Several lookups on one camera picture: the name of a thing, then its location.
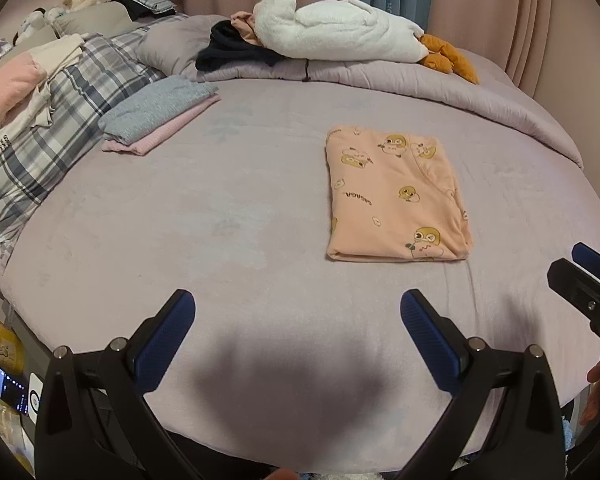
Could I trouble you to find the black garment on quilt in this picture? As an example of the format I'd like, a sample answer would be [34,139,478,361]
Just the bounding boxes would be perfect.
[195,20,285,73]

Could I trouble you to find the dark plaid folded cloth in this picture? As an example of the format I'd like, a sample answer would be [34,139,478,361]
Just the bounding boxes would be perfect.
[112,0,176,21]

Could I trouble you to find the bedside device with display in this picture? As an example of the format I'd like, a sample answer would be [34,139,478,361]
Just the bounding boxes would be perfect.
[0,367,43,419]

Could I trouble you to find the lilac folded quilt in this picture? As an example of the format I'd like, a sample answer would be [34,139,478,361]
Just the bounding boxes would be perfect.
[182,51,583,166]

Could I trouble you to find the white goose plush toy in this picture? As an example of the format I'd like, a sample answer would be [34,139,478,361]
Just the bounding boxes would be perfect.
[253,0,479,84]

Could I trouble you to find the lilac bed sheet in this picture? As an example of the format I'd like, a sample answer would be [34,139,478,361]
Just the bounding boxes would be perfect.
[0,79,600,472]

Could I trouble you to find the pink folded garment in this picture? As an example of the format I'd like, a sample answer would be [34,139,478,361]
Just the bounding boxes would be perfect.
[100,94,221,156]

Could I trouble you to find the beige pillow at headboard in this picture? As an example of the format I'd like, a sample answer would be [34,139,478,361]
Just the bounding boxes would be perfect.
[44,1,142,38]

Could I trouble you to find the grey lilac pillow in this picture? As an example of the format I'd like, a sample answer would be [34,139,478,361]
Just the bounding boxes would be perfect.
[136,14,226,81]

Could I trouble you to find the yellow snack package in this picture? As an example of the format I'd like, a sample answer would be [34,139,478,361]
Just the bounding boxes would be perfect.
[0,322,24,375]

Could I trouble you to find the grey folded garment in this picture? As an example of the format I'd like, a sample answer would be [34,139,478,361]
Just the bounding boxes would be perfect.
[98,75,219,145]

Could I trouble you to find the orange cartoon print baby garment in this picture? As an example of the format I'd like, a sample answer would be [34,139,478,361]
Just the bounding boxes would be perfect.
[325,126,472,262]

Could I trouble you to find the person's right hand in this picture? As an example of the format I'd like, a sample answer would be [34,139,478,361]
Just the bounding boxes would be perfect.
[579,362,600,426]

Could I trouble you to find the pink and cream sweatshirt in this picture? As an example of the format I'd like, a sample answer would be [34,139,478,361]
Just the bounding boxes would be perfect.
[0,34,84,156]

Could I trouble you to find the small plush toys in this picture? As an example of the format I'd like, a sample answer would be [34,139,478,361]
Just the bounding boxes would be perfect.
[14,0,100,44]

